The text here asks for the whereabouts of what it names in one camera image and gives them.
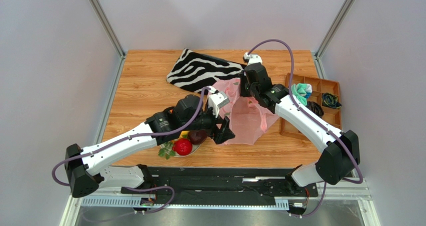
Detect aluminium frame rail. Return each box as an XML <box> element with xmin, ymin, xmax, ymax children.
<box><xmin>60</xmin><ymin>173</ymin><xmax>380</xmax><ymax>226</ymax></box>

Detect white floral plate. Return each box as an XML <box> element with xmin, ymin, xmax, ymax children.
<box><xmin>158</xmin><ymin>139</ymin><xmax>200</xmax><ymax>159</ymax></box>

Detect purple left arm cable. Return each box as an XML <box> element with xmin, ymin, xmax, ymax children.
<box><xmin>51</xmin><ymin>85</ymin><xmax>214</xmax><ymax>187</ymax></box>

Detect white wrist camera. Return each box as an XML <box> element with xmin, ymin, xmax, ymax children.
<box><xmin>207</xmin><ymin>86</ymin><xmax>230</xmax><ymax>118</ymax></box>
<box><xmin>243</xmin><ymin>52</ymin><xmax>263</xmax><ymax>65</ymax></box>

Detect red pomegranate fruit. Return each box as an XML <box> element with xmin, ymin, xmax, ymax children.
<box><xmin>172</xmin><ymin>138</ymin><xmax>193</xmax><ymax>156</ymax></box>

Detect pink printed plastic bag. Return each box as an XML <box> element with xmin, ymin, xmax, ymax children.
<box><xmin>213</xmin><ymin>78</ymin><xmax>279</xmax><ymax>145</ymax></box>

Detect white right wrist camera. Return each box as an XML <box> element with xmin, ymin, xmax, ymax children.
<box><xmin>243</xmin><ymin>52</ymin><xmax>263</xmax><ymax>65</ymax></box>

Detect wooden compartment tray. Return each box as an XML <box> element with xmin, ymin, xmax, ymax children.
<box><xmin>280</xmin><ymin>75</ymin><xmax>342</xmax><ymax>141</ymax></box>

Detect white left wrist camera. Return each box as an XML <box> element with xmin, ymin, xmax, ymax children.
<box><xmin>207</xmin><ymin>86</ymin><xmax>230</xmax><ymax>118</ymax></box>

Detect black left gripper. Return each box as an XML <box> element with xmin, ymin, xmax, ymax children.
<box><xmin>181</xmin><ymin>102</ymin><xmax>236</xmax><ymax>144</ymax></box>

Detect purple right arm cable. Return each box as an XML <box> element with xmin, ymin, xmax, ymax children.
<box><xmin>246</xmin><ymin>39</ymin><xmax>364</xmax><ymax>185</ymax></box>

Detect black rolled socks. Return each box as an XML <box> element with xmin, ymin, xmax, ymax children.
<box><xmin>306</xmin><ymin>101</ymin><xmax>324</xmax><ymax>118</ymax></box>

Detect yellow peach fruit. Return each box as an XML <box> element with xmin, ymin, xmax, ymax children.
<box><xmin>179</xmin><ymin>131</ymin><xmax>190</xmax><ymax>139</ymax></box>

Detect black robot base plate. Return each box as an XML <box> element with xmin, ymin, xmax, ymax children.
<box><xmin>141</xmin><ymin>167</ymin><xmax>319</xmax><ymax>206</ymax></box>

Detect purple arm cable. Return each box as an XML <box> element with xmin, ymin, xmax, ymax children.
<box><xmin>51</xmin><ymin>85</ymin><xmax>214</xmax><ymax>187</ymax></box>
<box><xmin>246</xmin><ymin>39</ymin><xmax>364</xmax><ymax>185</ymax></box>

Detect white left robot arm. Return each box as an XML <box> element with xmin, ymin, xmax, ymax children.
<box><xmin>64</xmin><ymin>91</ymin><xmax>235</xmax><ymax>198</ymax></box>

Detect teal and white socks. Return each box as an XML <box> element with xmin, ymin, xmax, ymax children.
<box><xmin>291</xmin><ymin>83</ymin><xmax>313</xmax><ymax>106</ymax></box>

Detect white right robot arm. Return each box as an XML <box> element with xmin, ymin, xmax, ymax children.
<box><xmin>238</xmin><ymin>63</ymin><xmax>360</xmax><ymax>187</ymax></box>

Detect dark blue patterned socks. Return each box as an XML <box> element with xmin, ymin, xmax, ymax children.
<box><xmin>321</xmin><ymin>92</ymin><xmax>342</xmax><ymax>109</ymax></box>

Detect zebra striped cloth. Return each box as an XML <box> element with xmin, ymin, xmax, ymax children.
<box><xmin>166</xmin><ymin>48</ymin><xmax>246</xmax><ymax>93</ymax></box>

